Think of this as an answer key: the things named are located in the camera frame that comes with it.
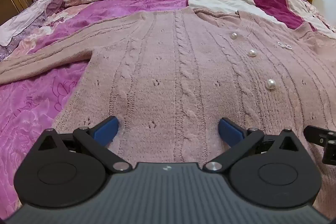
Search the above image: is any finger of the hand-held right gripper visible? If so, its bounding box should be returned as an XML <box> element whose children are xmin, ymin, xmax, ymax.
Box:
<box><xmin>304</xmin><ymin>125</ymin><xmax>336</xmax><ymax>165</ymax></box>

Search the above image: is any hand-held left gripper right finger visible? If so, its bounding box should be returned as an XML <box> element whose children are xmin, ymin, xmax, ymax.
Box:
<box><xmin>202</xmin><ymin>117</ymin><xmax>301</xmax><ymax>173</ymax></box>

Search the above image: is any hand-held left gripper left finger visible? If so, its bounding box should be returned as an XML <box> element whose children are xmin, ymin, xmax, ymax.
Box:
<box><xmin>38</xmin><ymin>116</ymin><xmax>132</xmax><ymax>173</ymax></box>

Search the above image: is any pink knit cardigan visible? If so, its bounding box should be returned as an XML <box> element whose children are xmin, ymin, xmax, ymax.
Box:
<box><xmin>0</xmin><ymin>9</ymin><xmax>336</xmax><ymax>214</ymax></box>

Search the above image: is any purple patchwork blanket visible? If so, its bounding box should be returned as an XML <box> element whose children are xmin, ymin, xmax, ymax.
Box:
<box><xmin>0</xmin><ymin>0</ymin><xmax>336</xmax><ymax>214</ymax></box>

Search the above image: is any lilac pillow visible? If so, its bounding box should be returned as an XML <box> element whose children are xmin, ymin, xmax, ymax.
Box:
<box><xmin>0</xmin><ymin>0</ymin><xmax>69</xmax><ymax>47</ymax></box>

